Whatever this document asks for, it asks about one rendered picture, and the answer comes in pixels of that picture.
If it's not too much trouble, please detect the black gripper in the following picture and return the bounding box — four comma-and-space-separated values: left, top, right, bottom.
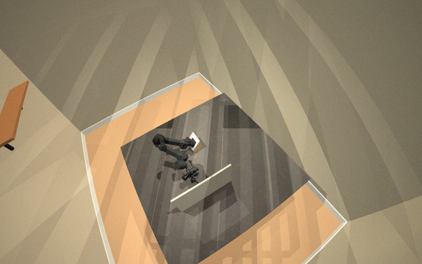
187, 165, 201, 183

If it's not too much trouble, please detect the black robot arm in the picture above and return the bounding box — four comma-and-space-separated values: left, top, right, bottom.
152, 134, 196, 181

